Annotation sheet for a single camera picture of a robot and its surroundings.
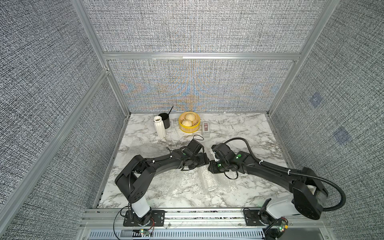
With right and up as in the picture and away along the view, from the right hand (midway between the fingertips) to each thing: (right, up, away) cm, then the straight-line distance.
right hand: (209, 165), depth 83 cm
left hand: (0, +1, +4) cm, 4 cm away
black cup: (-29, +29, +23) cm, 47 cm away
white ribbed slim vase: (-30, +21, +13) cm, 39 cm away
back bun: (-11, +29, +27) cm, 41 cm away
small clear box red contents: (0, +20, +23) cm, 31 cm away
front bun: (-13, +24, +23) cm, 36 cm away
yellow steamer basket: (-8, +21, +23) cm, 32 cm away
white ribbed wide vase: (-2, -9, -5) cm, 11 cm away
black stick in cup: (-24, +33, +21) cm, 46 cm away
